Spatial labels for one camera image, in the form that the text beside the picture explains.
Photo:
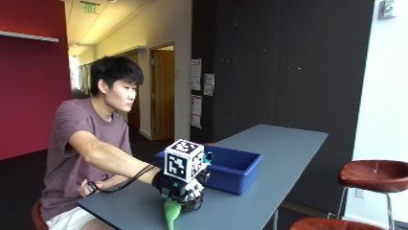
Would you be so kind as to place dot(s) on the white marker cube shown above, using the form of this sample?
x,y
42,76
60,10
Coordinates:
x,y
184,159

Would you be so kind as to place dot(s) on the blue plastic bin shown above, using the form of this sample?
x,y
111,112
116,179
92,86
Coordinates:
x,y
238,174

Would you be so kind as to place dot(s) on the small black device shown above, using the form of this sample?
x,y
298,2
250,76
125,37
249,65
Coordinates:
x,y
92,187

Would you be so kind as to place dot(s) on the white notice with red print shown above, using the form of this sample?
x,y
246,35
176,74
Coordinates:
x,y
196,111

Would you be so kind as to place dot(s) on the person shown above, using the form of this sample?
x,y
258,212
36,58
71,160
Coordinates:
x,y
80,143

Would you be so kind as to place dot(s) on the wooden door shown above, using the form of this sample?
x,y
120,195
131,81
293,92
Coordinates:
x,y
164,96

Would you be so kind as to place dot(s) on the brown stool with metal legs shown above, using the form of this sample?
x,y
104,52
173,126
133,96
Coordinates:
x,y
38,215
331,224
374,174

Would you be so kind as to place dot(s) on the framed white notice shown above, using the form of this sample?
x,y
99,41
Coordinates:
x,y
209,84

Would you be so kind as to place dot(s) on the white paper notice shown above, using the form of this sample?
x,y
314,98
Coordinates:
x,y
196,74

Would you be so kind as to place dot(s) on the green exit sign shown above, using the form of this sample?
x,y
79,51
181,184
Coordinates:
x,y
89,7

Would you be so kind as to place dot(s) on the white wall outlet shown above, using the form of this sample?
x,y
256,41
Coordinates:
x,y
359,193

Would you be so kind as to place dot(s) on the white wall ledge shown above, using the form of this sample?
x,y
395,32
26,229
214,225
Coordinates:
x,y
30,36

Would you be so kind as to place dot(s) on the white wall device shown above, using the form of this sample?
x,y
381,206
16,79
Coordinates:
x,y
386,9

